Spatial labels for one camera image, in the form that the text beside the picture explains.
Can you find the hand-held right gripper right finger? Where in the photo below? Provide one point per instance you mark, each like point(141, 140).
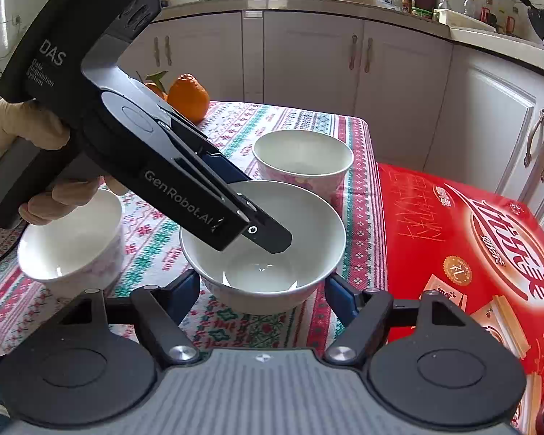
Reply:
point(340, 299)

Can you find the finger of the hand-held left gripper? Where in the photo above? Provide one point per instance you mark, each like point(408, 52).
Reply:
point(222, 167)
point(272, 235)

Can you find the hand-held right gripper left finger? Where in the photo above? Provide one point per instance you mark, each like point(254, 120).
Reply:
point(186, 292)

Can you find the white floral bowl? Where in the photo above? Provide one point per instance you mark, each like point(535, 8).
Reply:
point(299, 217)
point(299, 154)
point(63, 253)

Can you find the person's left hand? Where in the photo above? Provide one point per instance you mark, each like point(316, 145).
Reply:
point(9, 127)

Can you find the patterned tablecloth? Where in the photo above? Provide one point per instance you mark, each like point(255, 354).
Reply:
point(154, 253)

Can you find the orange with green leaves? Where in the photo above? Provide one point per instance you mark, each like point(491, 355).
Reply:
point(157, 90)

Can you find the bumpy orange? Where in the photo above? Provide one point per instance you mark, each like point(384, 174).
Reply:
point(188, 99)

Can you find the red printed box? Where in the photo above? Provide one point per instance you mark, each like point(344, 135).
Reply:
point(435, 235)

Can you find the white kitchen cabinets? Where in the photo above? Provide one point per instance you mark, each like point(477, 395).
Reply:
point(308, 54)

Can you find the white tray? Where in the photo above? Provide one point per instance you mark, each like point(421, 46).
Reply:
point(462, 20)

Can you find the clear plastic bottle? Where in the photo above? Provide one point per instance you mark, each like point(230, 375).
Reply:
point(469, 5)

